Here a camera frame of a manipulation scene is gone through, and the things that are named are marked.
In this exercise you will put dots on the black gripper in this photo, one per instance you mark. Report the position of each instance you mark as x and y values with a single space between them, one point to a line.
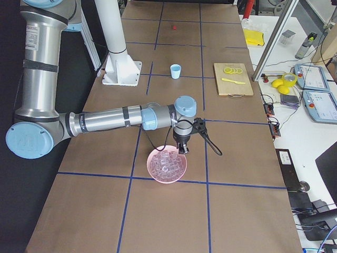
181 139

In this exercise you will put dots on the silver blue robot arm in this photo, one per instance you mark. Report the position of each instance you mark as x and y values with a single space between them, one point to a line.
38 127

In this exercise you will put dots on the clear ice cubes pile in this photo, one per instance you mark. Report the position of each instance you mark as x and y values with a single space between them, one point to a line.
166 164

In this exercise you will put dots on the light blue cup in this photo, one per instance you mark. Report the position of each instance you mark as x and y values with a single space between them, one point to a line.
175 71

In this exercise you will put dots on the pink bowl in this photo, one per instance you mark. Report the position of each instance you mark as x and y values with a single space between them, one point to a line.
158 176

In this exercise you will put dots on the wooden cutting board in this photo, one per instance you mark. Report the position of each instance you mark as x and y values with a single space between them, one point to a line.
232 79

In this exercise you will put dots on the yellow plastic knife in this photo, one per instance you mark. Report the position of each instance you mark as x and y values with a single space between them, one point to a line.
233 81

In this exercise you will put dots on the yellow lemon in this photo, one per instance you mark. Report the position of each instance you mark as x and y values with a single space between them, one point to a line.
276 83
283 89

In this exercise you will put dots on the purple notebook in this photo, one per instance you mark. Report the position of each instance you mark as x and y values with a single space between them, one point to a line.
290 101

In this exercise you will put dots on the yellow tape roll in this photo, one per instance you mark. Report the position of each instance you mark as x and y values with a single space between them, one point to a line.
289 79

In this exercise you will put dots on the yellow cloth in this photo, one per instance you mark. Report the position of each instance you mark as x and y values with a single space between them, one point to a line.
253 37

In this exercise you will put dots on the teach pendant tablet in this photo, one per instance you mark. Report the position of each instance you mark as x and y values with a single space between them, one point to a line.
311 77
321 106

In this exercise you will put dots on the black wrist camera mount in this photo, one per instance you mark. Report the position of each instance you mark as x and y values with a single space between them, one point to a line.
199 127

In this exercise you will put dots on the white pedestal column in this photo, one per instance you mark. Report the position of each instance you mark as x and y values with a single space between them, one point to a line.
120 68

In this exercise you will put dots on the aluminium frame post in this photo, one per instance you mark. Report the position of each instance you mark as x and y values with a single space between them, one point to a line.
289 8

